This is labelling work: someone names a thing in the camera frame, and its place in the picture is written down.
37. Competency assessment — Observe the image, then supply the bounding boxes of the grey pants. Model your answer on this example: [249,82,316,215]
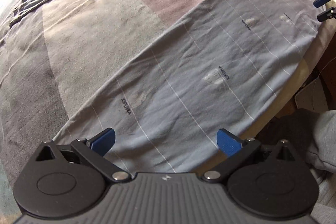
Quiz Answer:
[9,0,324,173]

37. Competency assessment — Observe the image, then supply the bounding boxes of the person's grey garment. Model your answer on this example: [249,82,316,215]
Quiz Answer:
[307,109,336,177]

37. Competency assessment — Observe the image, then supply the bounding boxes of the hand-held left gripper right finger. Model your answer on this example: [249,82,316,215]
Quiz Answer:
[203,129,302,184]

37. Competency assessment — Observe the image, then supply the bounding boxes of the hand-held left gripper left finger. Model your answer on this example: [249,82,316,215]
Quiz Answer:
[35,127,132,184]

